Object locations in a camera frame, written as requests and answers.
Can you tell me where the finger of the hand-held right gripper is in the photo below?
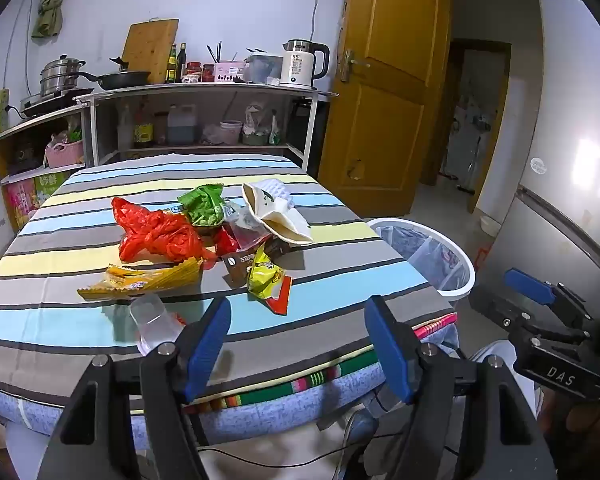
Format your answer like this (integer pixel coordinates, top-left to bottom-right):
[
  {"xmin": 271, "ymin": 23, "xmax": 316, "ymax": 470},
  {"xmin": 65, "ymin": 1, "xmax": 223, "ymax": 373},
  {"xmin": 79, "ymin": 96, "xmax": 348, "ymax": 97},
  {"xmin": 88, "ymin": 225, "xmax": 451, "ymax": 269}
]
[
  {"xmin": 469, "ymin": 285, "xmax": 589, "ymax": 342},
  {"xmin": 504, "ymin": 268, "xmax": 594, "ymax": 329}
]

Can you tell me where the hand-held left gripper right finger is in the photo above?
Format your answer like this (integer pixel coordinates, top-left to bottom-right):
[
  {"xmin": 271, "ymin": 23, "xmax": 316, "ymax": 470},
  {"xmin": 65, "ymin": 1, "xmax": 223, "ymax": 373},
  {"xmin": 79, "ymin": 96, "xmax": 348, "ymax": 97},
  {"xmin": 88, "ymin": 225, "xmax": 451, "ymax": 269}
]
[{"xmin": 364, "ymin": 295, "xmax": 556, "ymax": 480}]

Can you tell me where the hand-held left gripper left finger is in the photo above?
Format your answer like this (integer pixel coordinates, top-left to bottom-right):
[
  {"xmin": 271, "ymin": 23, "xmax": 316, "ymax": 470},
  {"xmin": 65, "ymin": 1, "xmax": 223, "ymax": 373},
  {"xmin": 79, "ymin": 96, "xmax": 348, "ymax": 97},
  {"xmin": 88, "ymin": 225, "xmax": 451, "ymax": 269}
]
[{"xmin": 37, "ymin": 298, "xmax": 232, "ymax": 480}]

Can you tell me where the clear plastic cup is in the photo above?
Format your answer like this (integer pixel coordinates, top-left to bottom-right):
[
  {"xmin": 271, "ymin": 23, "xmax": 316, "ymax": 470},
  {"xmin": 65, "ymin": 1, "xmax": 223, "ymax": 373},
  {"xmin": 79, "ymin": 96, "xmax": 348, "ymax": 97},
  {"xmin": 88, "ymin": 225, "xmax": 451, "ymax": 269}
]
[{"xmin": 129, "ymin": 292, "xmax": 186, "ymax": 356}]

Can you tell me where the white trash bin with liner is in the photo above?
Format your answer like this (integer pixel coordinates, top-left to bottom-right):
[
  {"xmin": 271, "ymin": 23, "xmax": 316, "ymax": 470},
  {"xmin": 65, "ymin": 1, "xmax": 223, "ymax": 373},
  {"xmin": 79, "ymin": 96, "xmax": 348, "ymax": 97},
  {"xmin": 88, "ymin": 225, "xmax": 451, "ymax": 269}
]
[{"xmin": 367, "ymin": 217, "xmax": 477, "ymax": 308}]

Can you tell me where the brown coffee sachet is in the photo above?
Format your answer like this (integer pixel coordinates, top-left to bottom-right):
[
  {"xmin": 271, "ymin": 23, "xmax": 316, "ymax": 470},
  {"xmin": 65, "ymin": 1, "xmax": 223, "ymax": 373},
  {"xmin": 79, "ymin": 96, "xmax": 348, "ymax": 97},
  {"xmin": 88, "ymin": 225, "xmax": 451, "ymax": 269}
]
[{"xmin": 221, "ymin": 237, "xmax": 293, "ymax": 288}]

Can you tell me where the red triangular wrapper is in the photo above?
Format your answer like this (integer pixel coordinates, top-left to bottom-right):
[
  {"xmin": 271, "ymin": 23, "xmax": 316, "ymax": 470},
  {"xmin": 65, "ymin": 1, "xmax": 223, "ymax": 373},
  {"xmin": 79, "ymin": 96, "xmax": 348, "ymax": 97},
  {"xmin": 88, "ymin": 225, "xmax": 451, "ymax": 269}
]
[{"xmin": 265, "ymin": 275, "xmax": 293, "ymax": 317}]

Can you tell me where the yellow-green snack packet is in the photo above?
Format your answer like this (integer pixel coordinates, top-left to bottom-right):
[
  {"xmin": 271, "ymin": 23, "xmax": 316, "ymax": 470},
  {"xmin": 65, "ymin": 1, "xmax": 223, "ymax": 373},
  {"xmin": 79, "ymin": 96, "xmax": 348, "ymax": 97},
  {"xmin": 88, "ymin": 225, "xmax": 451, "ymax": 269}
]
[{"xmin": 246, "ymin": 245, "xmax": 286, "ymax": 301}]

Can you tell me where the yellow snack packet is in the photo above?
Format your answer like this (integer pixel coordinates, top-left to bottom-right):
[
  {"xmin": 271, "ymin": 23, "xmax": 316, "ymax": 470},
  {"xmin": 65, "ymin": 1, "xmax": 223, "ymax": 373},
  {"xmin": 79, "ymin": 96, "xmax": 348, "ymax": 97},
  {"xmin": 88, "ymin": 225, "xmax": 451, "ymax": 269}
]
[{"xmin": 76, "ymin": 256, "xmax": 203, "ymax": 301}]

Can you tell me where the red snack packet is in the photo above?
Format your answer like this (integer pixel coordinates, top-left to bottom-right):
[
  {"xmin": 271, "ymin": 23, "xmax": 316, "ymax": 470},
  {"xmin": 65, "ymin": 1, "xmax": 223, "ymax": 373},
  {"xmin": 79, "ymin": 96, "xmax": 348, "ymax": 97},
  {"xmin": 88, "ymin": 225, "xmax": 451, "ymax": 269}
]
[{"xmin": 214, "ymin": 225, "xmax": 241, "ymax": 257}]

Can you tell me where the red plastic bag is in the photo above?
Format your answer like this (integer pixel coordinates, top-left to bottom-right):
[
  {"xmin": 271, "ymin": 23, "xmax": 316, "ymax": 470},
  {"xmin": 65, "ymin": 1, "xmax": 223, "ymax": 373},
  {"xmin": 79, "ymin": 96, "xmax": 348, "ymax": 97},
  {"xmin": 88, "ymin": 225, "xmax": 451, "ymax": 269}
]
[{"xmin": 111, "ymin": 197, "xmax": 218, "ymax": 272}]

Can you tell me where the clear plastic bag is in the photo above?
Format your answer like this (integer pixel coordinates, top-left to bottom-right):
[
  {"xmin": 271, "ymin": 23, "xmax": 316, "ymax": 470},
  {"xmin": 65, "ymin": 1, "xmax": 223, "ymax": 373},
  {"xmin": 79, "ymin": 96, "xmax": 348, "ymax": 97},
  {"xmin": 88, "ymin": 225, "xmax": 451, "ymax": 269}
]
[{"xmin": 222, "ymin": 199, "xmax": 273, "ymax": 251}]

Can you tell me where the green snack wrapper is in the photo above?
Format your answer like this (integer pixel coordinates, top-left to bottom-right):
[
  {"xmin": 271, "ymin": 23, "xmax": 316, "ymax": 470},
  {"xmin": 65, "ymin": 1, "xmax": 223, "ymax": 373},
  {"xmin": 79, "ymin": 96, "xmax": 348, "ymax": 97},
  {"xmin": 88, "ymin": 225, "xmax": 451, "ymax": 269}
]
[{"xmin": 177, "ymin": 184, "xmax": 226, "ymax": 228}]

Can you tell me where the beige paper bag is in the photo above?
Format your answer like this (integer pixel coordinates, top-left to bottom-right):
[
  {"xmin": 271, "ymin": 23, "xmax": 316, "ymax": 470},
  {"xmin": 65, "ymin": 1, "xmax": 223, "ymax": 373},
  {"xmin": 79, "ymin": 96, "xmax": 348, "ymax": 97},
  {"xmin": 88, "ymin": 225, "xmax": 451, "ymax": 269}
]
[{"xmin": 242, "ymin": 182, "xmax": 315, "ymax": 247}]

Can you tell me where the white foam fruit net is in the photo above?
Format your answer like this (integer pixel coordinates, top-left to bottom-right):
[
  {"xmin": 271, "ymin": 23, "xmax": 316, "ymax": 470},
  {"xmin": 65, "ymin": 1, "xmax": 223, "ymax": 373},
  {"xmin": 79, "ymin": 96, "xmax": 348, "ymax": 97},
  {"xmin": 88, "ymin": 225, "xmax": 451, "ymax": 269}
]
[{"xmin": 257, "ymin": 178, "xmax": 297, "ymax": 211}]

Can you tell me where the person's right hand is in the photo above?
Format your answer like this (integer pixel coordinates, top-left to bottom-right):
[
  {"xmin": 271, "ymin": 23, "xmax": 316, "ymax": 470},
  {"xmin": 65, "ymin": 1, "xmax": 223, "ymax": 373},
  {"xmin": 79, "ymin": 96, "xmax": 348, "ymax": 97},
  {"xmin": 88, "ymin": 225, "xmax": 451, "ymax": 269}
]
[{"xmin": 540, "ymin": 389, "xmax": 600, "ymax": 461}]

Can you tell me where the blue patterned quilt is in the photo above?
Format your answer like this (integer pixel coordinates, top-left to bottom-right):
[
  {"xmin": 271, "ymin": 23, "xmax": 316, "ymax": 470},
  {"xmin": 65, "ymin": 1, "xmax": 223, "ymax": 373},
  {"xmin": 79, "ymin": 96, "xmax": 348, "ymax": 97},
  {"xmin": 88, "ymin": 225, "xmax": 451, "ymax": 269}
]
[{"xmin": 0, "ymin": 310, "xmax": 461, "ymax": 453}]

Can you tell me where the colourful striped blanket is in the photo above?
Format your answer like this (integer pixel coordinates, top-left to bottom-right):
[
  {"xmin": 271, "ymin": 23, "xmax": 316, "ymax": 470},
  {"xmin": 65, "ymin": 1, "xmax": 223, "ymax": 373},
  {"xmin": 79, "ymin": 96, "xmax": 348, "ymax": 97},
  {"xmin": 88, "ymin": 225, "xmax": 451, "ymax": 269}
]
[{"xmin": 185, "ymin": 312, "xmax": 458, "ymax": 413}]

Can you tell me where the silver refrigerator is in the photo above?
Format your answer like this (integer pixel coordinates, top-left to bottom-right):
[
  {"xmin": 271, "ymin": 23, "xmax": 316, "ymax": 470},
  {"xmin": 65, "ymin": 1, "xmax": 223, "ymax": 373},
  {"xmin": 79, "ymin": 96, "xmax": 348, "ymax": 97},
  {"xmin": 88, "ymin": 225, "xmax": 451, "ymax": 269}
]
[{"xmin": 500, "ymin": 0, "xmax": 600, "ymax": 281}]

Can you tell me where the wooden door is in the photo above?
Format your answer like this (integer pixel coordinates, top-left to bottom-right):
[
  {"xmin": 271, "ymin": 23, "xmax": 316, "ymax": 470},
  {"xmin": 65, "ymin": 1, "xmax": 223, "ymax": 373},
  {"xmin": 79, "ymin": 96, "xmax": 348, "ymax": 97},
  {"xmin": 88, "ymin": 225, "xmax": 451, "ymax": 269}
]
[{"xmin": 317, "ymin": 0, "xmax": 452, "ymax": 218}]

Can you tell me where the jug of dark liquid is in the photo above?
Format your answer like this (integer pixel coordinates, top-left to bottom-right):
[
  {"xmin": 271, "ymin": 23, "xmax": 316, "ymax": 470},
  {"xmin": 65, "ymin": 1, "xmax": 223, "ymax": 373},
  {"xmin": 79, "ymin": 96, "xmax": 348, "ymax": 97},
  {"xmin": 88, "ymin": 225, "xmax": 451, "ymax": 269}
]
[{"xmin": 166, "ymin": 104, "xmax": 197, "ymax": 145}]

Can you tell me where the green printed box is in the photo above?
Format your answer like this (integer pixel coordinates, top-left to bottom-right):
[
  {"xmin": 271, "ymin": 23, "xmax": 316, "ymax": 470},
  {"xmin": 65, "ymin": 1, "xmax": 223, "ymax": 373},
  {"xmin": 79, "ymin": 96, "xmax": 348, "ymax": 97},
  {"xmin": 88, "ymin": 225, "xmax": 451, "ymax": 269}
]
[{"xmin": 34, "ymin": 172, "xmax": 73, "ymax": 208}]

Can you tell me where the cooking oil bottle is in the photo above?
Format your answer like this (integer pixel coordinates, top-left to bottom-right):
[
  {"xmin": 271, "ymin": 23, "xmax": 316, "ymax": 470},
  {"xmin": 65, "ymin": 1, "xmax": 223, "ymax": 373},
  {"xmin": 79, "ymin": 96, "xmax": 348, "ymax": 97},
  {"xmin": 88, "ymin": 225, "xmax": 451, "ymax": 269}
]
[{"xmin": 132, "ymin": 102, "xmax": 154, "ymax": 148}]

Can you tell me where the clear plastic bottle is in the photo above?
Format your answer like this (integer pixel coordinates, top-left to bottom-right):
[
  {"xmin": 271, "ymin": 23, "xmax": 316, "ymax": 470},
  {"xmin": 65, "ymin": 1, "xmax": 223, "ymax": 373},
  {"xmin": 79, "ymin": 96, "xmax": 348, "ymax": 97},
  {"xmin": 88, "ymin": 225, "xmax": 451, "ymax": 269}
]
[{"xmin": 116, "ymin": 105, "xmax": 133, "ymax": 151}]

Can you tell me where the white crumpled bag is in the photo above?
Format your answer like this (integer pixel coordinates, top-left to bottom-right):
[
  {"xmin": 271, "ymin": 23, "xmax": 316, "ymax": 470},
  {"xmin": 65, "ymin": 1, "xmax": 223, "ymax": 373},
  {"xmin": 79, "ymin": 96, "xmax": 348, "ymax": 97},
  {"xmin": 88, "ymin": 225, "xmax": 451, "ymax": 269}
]
[{"xmin": 242, "ymin": 101, "xmax": 271, "ymax": 136}]

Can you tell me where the pink printed box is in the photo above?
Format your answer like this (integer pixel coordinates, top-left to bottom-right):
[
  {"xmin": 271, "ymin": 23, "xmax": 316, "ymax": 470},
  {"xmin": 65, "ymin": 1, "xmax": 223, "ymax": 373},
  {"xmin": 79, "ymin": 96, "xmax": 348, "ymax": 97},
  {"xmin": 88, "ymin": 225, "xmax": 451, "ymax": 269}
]
[{"xmin": 5, "ymin": 180, "xmax": 36, "ymax": 231}]

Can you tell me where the pink plastic basket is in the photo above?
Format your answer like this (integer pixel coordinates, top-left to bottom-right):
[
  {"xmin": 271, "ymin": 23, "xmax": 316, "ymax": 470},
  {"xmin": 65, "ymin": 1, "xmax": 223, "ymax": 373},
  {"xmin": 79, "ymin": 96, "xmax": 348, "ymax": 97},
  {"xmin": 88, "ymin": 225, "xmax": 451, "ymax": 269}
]
[{"xmin": 46, "ymin": 139, "xmax": 86, "ymax": 169}]

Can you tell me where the white metal rack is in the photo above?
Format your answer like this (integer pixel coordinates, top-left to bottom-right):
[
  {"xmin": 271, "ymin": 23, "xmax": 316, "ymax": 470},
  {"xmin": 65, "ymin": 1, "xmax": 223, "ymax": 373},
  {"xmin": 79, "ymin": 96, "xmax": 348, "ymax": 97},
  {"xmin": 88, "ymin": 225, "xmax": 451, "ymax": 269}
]
[{"xmin": 74, "ymin": 82, "xmax": 338, "ymax": 171}]

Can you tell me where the pink utensil holder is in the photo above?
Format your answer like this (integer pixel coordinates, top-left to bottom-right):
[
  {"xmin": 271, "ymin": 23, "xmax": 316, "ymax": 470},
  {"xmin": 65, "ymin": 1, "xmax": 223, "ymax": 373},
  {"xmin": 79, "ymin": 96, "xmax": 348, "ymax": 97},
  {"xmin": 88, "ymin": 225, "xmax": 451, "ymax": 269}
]
[{"xmin": 214, "ymin": 60, "xmax": 246, "ymax": 83}]

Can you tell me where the black frying pan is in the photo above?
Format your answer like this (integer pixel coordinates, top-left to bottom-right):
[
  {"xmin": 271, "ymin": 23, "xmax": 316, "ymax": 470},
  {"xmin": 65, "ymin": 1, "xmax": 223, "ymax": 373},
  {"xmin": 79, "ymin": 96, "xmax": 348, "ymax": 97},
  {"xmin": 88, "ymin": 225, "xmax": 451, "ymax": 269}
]
[{"xmin": 72, "ymin": 57, "xmax": 152, "ymax": 92}]

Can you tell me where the wooden shelf unit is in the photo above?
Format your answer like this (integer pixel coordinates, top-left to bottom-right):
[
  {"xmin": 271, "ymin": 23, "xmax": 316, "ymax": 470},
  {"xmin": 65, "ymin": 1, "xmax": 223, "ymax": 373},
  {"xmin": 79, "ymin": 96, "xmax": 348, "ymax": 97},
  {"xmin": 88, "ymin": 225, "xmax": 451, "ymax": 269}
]
[{"xmin": 0, "ymin": 105, "xmax": 93, "ymax": 233}]

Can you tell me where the clear plastic container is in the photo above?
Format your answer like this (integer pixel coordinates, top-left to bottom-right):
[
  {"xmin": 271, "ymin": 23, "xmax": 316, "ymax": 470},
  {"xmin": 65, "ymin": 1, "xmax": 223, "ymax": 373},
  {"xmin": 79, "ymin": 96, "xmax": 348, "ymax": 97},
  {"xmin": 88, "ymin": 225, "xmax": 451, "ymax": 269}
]
[{"xmin": 244, "ymin": 52, "xmax": 284, "ymax": 85}]

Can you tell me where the black induction cooker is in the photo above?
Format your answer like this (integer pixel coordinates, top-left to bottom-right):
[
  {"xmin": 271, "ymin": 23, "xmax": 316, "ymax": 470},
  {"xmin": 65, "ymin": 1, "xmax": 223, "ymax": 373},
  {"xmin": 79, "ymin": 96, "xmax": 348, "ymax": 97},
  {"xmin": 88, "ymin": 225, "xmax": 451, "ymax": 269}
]
[{"xmin": 20, "ymin": 87, "xmax": 96, "ymax": 116}]

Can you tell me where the white electric kettle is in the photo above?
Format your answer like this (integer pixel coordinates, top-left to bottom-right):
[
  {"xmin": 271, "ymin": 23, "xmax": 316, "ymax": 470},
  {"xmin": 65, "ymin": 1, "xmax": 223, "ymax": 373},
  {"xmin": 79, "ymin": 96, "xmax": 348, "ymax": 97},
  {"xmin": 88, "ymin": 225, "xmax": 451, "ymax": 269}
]
[{"xmin": 279, "ymin": 39, "xmax": 331, "ymax": 88}]

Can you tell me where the wooden cutting board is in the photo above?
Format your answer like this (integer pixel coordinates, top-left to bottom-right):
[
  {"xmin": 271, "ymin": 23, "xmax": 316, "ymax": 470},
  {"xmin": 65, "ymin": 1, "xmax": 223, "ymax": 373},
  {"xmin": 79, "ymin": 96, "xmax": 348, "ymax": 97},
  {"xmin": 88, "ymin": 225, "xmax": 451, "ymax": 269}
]
[{"xmin": 121, "ymin": 18, "xmax": 180, "ymax": 86}]

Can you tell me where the steel steamer pot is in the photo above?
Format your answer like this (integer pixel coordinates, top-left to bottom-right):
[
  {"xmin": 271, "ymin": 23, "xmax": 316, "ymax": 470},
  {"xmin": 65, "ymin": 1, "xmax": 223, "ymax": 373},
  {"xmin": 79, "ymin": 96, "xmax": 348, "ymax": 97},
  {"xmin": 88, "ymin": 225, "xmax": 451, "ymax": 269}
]
[{"xmin": 40, "ymin": 56, "xmax": 87, "ymax": 98}]

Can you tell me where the black cable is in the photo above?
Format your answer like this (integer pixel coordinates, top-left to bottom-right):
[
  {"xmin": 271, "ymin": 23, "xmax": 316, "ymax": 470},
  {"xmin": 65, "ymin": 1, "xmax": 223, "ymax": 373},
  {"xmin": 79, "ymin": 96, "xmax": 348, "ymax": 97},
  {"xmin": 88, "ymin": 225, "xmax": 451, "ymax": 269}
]
[{"xmin": 195, "ymin": 395, "xmax": 461, "ymax": 468}]

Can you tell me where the metal door handle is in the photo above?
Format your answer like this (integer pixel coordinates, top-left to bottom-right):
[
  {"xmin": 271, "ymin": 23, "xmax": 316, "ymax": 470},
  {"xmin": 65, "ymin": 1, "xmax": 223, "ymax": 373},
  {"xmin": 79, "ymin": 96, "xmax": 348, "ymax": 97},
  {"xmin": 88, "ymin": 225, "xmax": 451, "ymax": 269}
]
[{"xmin": 340, "ymin": 49, "xmax": 372, "ymax": 82}]

